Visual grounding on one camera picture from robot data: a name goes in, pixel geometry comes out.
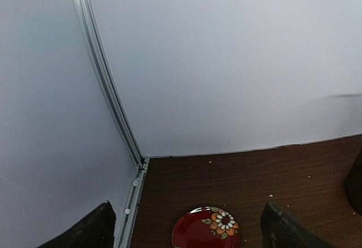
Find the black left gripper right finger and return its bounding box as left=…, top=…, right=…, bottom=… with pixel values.
left=260, top=203, right=334, bottom=248

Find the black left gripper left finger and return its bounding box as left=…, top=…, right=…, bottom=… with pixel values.
left=39, top=201, right=116, bottom=248

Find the black mesh trash bin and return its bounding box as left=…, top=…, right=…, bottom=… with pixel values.
left=344, top=151, right=362, bottom=215

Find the red floral plate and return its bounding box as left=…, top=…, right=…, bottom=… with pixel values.
left=171, top=206, right=242, bottom=248

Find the left aluminium corner post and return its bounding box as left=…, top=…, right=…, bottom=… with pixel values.
left=73, top=0, right=149, bottom=247

